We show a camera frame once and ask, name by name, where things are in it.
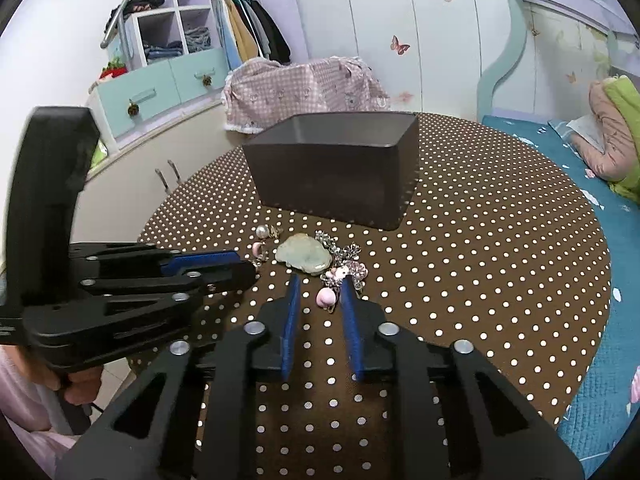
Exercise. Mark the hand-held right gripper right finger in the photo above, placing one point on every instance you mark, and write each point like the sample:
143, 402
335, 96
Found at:
352, 330

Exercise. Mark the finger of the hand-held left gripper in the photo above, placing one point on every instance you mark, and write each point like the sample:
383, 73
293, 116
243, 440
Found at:
200, 261
125, 320

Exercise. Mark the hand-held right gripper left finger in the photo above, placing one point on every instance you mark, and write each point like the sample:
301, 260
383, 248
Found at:
290, 330

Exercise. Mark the pink bead jewelry cluster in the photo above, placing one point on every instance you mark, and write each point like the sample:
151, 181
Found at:
330, 296

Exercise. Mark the pink bead earring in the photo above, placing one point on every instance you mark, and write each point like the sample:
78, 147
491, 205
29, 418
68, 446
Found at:
257, 249

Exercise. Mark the pale green jade pendant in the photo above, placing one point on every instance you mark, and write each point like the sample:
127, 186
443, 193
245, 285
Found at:
302, 256

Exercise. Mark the dark grey rectangular box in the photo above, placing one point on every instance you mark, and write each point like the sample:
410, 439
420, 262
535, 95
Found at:
325, 185

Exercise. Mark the person's left hand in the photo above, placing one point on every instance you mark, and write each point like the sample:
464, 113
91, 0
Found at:
75, 385

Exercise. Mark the green paper bag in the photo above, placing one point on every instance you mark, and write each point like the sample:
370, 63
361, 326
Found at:
99, 154

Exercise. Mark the white pearl earring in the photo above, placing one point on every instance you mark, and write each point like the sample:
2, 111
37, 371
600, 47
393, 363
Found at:
262, 231

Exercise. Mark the white low cabinet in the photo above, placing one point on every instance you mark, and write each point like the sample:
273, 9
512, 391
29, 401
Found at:
125, 195

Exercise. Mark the wide teal drawer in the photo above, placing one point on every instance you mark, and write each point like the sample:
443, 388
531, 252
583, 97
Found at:
135, 107

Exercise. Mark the red basket with greenery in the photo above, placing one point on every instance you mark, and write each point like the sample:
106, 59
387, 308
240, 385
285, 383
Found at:
112, 70

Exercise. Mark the round polka-dot table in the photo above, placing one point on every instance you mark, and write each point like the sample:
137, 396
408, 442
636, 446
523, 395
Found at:
475, 260

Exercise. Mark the folded blue jeans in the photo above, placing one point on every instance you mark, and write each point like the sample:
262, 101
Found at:
162, 52

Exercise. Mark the narrow teal drawer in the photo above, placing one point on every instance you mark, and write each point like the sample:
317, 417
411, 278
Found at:
197, 77

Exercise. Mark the pink checked cover cloth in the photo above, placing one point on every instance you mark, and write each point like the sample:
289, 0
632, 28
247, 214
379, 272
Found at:
300, 90

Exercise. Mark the dark clothes pile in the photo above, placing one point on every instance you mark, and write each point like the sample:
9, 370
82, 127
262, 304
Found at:
137, 5

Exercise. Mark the folded pale jeans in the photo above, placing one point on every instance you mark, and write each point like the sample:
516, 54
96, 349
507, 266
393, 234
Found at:
197, 37

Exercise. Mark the light blue hanging garment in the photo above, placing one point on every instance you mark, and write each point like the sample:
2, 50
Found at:
227, 40

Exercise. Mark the mustard yellow hanging garment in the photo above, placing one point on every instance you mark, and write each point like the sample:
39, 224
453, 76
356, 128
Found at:
245, 35

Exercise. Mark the black hanging jacket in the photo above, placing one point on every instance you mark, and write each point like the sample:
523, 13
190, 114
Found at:
272, 35

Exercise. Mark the faint pink butterfly sticker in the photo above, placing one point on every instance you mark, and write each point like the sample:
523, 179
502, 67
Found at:
404, 96

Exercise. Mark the teal printed mattress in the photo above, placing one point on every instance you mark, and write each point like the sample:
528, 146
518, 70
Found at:
615, 360

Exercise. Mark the pink brown butterfly sticker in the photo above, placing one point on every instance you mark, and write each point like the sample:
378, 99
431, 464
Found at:
400, 44

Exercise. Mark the white wardrobe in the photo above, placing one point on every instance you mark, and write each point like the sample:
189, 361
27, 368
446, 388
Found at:
360, 10

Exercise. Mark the white pillow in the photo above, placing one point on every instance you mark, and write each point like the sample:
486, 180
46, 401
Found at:
582, 130

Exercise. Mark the pink quilt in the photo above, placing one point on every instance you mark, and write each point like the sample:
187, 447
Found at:
605, 130

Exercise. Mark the small orange butterfly sticker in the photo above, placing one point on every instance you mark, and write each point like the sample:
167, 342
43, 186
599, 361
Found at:
570, 77

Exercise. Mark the curved metal rail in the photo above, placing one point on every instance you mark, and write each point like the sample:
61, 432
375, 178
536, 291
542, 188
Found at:
127, 5

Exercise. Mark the teal bunk bed frame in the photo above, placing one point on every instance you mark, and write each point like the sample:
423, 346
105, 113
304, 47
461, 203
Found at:
500, 75

